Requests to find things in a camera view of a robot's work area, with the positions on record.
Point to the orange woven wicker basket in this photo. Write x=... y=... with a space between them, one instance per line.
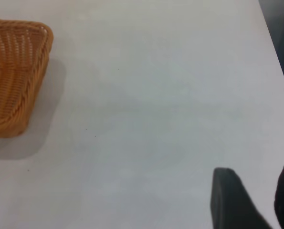
x=10 y=78

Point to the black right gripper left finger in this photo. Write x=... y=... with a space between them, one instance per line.
x=230 y=205

